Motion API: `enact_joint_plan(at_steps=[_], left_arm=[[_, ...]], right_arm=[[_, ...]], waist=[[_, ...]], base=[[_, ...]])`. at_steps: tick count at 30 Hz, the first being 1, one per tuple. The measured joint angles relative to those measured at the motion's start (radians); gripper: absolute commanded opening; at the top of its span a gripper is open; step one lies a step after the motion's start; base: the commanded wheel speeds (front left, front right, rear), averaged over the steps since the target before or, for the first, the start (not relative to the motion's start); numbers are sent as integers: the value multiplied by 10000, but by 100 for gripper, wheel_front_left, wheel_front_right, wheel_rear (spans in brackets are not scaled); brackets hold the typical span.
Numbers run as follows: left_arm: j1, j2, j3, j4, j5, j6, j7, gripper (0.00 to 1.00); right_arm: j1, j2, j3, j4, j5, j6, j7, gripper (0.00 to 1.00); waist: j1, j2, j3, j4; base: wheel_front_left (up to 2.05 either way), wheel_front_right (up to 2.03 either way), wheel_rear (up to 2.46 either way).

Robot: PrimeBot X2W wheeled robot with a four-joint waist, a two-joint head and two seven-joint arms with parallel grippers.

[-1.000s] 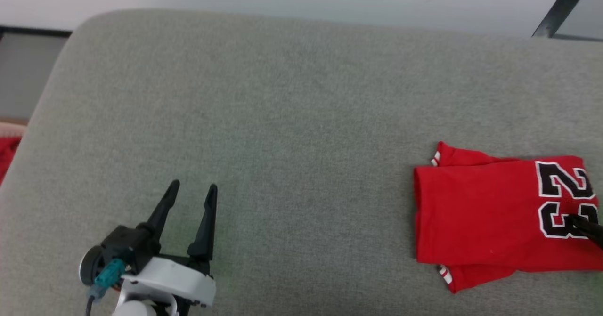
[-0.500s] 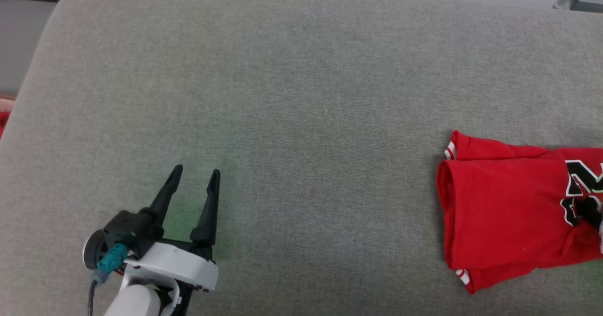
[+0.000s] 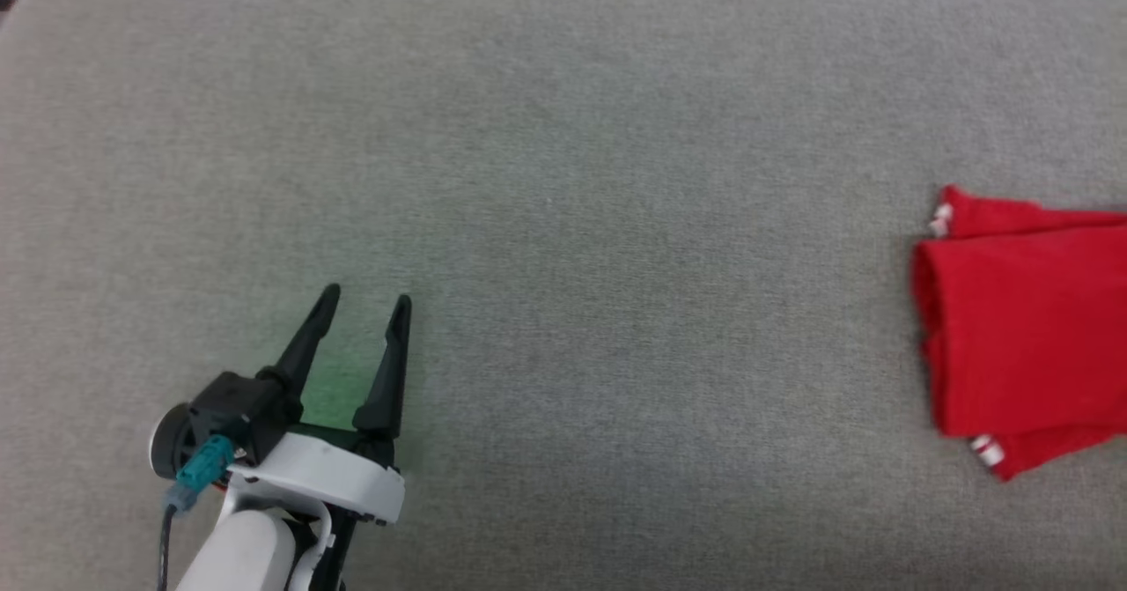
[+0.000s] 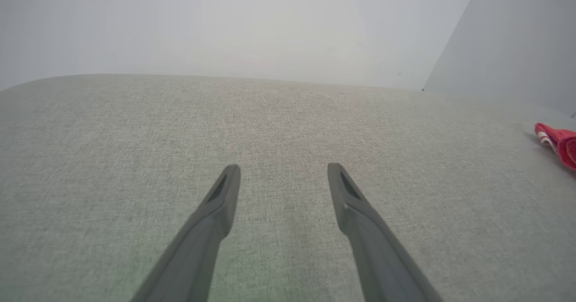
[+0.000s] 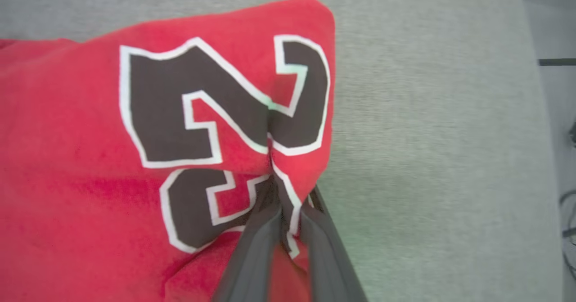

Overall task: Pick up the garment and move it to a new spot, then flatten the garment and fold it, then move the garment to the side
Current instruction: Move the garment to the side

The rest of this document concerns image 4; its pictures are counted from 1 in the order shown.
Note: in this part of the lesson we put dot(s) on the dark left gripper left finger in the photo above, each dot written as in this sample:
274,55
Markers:
202,243

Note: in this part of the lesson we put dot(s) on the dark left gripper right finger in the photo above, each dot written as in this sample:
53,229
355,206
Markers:
373,248

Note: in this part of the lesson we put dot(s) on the red and white basketball jersey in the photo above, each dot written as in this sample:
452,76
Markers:
560,141

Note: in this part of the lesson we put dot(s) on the grey fabric sofa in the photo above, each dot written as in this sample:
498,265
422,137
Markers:
288,126

